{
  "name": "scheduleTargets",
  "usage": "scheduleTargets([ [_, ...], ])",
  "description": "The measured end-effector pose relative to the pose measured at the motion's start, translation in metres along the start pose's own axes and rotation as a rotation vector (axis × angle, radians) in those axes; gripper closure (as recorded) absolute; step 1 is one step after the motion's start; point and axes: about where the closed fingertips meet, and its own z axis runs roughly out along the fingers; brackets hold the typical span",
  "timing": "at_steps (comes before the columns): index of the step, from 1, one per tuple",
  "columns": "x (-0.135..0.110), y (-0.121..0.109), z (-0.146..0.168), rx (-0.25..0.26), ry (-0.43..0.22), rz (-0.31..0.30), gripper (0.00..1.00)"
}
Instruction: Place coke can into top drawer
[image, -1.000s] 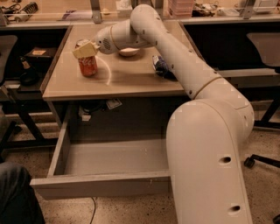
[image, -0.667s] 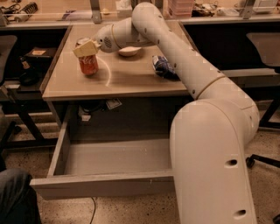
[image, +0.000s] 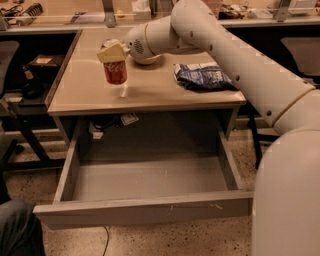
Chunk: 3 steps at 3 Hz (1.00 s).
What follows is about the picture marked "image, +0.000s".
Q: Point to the black office chair left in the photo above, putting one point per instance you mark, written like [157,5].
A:
[7,52]

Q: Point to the blue chip bag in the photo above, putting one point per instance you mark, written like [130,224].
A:
[202,77]

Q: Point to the dark trouser leg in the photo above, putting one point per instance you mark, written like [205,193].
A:
[20,230]

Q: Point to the white tissue box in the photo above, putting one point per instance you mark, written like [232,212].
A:
[141,9]

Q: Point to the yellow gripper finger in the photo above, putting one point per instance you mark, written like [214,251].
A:
[112,51]

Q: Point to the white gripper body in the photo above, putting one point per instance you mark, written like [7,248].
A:
[137,44]

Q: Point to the white tag under tabletop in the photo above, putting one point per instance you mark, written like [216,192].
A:
[128,119]

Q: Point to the grey cabinet with tan top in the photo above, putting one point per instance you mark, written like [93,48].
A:
[83,89]

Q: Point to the grey open top drawer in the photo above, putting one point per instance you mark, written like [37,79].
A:
[148,174]

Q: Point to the black bag under desk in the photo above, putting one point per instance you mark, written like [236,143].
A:
[34,88]

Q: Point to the red coke can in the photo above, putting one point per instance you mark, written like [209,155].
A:
[115,72]

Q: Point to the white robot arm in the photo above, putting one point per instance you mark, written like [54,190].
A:
[286,203]

